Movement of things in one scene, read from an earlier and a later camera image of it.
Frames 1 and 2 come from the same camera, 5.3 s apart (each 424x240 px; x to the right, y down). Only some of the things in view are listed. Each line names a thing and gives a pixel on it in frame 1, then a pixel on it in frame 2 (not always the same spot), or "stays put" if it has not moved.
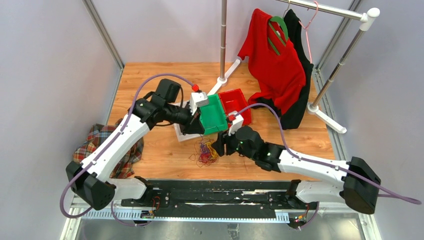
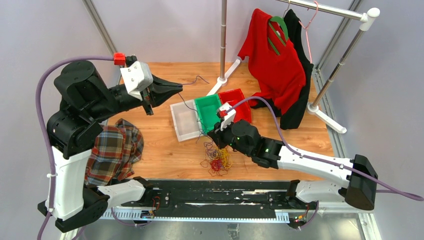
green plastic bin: [212, 117] stays put
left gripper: [194, 125] to [154, 95]
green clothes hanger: [276, 18] stays put
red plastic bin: [234, 100] stays put
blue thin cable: [204, 148] to [194, 109]
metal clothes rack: [366, 17] stays put
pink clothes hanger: [306, 29] stays put
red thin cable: [206, 154] to [216, 164]
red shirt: [273, 63] stays put
